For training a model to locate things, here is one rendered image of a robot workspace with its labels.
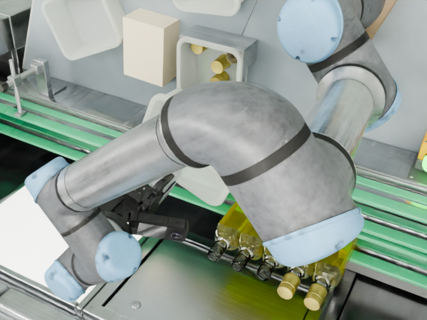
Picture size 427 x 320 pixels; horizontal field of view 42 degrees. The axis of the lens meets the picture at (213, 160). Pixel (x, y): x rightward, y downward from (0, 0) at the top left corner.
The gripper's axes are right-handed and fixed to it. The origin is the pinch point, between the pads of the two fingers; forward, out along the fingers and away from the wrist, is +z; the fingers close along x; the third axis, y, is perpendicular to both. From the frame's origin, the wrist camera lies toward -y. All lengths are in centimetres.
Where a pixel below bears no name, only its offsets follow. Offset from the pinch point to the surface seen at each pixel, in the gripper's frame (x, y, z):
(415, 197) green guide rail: -9, -44, 22
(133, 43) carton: 1.7, 32.4, 28.1
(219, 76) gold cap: -1.6, 8.6, 30.8
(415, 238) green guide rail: -4, -49, 17
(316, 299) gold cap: 2.4, -37.2, -5.6
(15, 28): 28, 77, 34
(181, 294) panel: 24.8, -13.2, -9.8
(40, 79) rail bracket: 27, 56, 21
